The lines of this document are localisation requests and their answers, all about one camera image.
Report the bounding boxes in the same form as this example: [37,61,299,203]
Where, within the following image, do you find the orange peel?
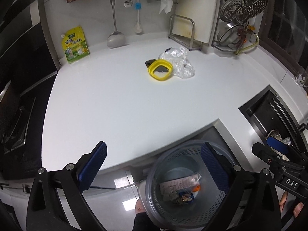
[192,184,201,193]

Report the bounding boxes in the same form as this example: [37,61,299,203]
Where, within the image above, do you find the clear plastic bag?
[158,47,195,79]

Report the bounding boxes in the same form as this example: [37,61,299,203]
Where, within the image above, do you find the dark grey rag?
[145,59,156,68]

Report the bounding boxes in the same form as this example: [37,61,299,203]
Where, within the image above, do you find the yellow plastic lid frame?
[147,59,173,81]

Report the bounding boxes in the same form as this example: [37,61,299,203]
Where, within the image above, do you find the black perforated trash bin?
[142,140,226,230]

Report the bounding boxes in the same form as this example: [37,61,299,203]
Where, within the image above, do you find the right hand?
[279,191,304,218]

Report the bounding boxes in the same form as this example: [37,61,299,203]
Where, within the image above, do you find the left hand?
[135,199,146,215]

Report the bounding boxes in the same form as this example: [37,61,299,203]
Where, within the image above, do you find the stainless steel sink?
[239,85,307,152]

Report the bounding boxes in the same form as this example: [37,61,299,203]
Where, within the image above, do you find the black gas stove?
[1,72,57,180]

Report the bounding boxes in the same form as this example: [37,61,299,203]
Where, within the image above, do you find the yellow green seasoning pouch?
[61,26,90,64]

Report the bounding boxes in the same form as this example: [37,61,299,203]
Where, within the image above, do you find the glass pot lid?
[216,22,245,49]

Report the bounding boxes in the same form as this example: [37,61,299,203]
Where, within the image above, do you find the metal ladle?
[107,0,126,49]

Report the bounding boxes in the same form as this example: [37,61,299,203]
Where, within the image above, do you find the metal cutting board rack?
[168,14,203,51]

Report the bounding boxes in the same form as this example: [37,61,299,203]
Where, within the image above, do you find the blue white bottle brush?
[134,0,143,34]

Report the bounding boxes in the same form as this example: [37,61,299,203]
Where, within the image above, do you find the metal steamer plate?
[219,0,268,23]

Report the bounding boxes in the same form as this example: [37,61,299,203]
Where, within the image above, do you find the metal dish rack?
[212,0,268,55]

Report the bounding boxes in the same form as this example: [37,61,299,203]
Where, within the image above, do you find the white cutting board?
[175,0,217,43]

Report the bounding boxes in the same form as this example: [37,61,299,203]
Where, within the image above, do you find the yellow gas hose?
[233,31,261,55]

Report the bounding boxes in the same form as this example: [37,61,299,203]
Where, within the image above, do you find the red gas valve handle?
[236,28,253,52]

